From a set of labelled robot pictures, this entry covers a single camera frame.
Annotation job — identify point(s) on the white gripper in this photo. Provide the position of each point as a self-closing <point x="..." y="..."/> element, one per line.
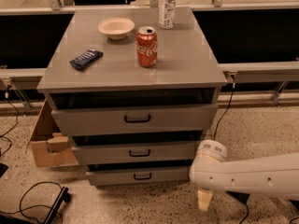
<point x="212" y="147"/>

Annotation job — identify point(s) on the grey bottom drawer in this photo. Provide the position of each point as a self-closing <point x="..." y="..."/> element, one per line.
<point x="138" y="172"/>

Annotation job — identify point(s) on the grey drawer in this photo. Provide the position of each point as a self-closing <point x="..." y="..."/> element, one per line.
<point x="123" y="112"/>
<point x="136" y="147"/>
<point x="138" y="172"/>

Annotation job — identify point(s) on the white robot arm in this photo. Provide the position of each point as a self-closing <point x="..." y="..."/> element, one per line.
<point x="275" y="176"/>

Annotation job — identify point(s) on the grey middle drawer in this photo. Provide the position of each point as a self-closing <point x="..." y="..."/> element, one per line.
<point x="136" y="147"/>

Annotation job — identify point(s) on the grey top drawer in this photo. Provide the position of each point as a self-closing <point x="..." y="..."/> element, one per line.
<point x="123" y="112"/>

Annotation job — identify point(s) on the grey drawer cabinet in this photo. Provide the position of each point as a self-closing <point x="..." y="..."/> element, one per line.
<point x="185" y="60"/>

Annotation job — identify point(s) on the black power adapter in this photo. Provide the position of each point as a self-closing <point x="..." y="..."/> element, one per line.
<point x="241" y="197"/>

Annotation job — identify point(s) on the black stand leg left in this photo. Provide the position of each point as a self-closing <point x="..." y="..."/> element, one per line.
<point x="63" y="197"/>

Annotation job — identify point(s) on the brown cardboard box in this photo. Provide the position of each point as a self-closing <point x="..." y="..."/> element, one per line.
<point x="49" y="147"/>

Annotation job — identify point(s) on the red cola can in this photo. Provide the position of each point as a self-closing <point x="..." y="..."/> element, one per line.
<point x="146" y="46"/>

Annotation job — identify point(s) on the dark blue snack packet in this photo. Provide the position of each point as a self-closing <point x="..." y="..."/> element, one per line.
<point x="85" y="59"/>

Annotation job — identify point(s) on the white paper bowl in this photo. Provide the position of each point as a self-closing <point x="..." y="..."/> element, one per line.
<point x="116" y="28"/>

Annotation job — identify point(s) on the clear plastic water bottle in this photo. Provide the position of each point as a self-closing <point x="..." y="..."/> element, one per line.
<point x="167" y="13"/>

